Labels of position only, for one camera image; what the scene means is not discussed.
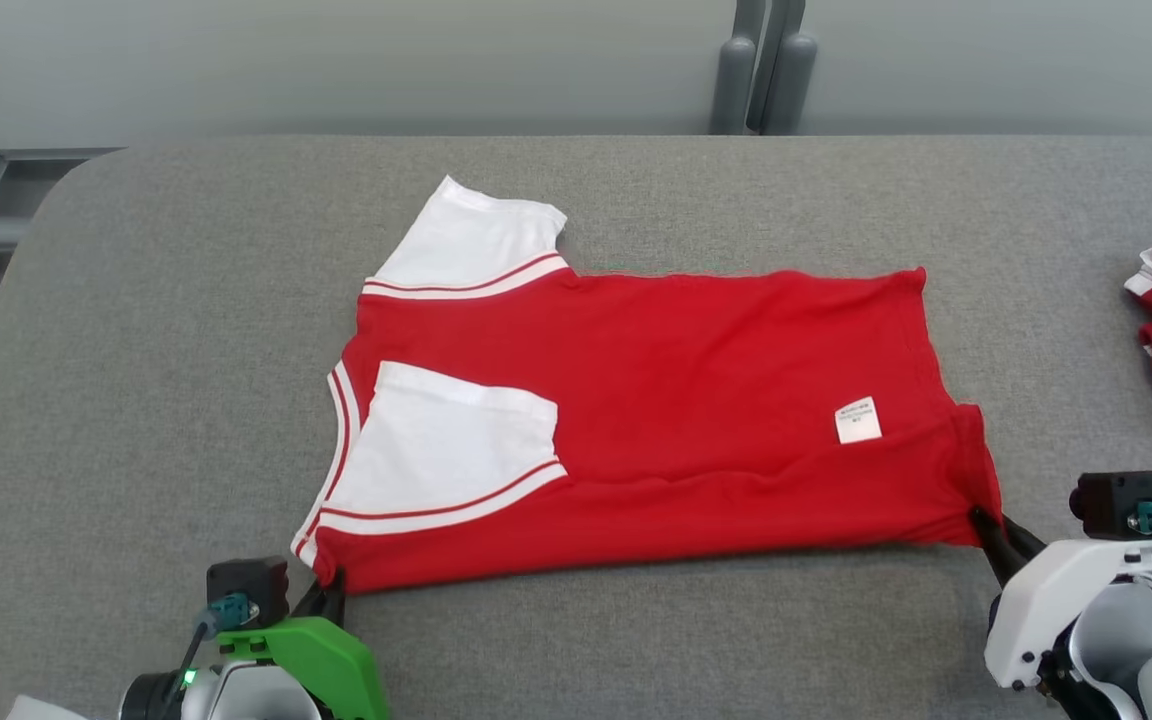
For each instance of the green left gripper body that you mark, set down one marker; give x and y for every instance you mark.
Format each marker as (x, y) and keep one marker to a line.
(331, 665)

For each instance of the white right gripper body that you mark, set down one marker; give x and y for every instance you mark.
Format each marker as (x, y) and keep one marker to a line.
(1036, 610)

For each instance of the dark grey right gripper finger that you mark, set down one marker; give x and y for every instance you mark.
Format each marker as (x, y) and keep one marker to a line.
(1001, 555)
(1026, 545)

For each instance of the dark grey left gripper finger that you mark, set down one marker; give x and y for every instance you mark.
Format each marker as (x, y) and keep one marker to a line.
(338, 600)
(314, 608)

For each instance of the red shirt with white sleeves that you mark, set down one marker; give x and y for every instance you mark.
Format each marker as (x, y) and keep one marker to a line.
(686, 400)

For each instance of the white tape strip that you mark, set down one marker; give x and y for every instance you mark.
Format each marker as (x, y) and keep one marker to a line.
(41, 710)

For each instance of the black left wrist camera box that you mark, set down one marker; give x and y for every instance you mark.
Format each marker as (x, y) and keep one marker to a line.
(248, 585)

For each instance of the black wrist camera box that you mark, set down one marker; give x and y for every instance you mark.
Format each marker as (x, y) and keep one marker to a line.
(248, 585)
(1116, 505)

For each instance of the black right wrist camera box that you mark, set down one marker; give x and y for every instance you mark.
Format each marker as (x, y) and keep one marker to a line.
(1116, 505)

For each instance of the grey partition post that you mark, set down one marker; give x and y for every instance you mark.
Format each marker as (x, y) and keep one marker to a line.
(791, 90)
(733, 90)

